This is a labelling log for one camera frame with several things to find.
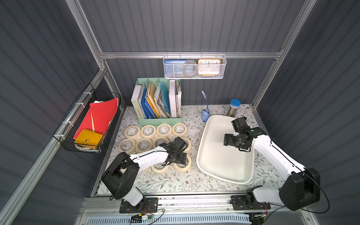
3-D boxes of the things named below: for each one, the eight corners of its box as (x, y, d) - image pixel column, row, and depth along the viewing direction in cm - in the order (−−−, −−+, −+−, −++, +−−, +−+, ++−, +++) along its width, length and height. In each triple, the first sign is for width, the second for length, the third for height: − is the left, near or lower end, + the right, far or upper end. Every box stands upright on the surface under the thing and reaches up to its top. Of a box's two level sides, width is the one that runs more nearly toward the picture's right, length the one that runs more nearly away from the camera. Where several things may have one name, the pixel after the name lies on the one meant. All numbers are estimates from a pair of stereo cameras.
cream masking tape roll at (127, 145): (118, 153, 95) (116, 151, 93) (122, 140, 101) (120, 138, 99) (134, 153, 95) (132, 151, 92) (137, 140, 101) (136, 138, 99)
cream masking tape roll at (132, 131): (123, 139, 102) (122, 136, 100) (127, 128, 109) (126, 125, 106) (139, 139, 102) (138, 136, 100) (142, 128, 109) (141, 125, 106)
